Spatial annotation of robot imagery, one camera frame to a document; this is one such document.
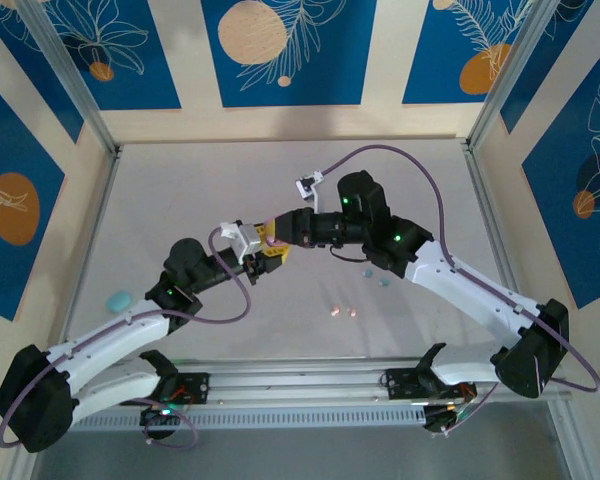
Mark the light blue earbud charging case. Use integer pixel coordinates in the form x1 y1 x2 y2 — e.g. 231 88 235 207
104 290 134 314

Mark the black controller board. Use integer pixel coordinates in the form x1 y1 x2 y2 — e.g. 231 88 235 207
139 403 181 441
422 403 474 436

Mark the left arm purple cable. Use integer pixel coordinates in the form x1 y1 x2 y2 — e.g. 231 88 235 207
0 225 254 449

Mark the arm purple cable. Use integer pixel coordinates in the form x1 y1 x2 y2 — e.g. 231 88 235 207
319 144 600 394
0 225 254 449

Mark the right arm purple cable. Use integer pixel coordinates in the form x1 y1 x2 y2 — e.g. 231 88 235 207
319 144 600 394

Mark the aluminium side rail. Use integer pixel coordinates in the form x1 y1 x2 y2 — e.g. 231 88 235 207
7 147 124 480
462 139 600 480

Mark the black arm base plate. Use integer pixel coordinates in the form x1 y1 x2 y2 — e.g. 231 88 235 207
381 367 479 401
118 372 211 407

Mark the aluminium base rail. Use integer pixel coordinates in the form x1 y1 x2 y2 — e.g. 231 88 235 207
24 355 571 416

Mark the blue floral wall poster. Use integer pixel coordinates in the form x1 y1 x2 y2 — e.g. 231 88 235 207
0 69 67 322
402 0 546 106
521 47 600 310
0 7 85 145
44 0 182 112
201 0 379 108
499 0 600 135

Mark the grey slotted cable duct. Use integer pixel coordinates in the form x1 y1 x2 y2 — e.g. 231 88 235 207
43 405 427 432

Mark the purple cable loop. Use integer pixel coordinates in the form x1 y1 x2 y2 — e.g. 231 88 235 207
140 392 200 450

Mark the aluminium frame post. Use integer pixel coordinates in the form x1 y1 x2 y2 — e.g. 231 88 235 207
15 0 122 156
467 0 597 151

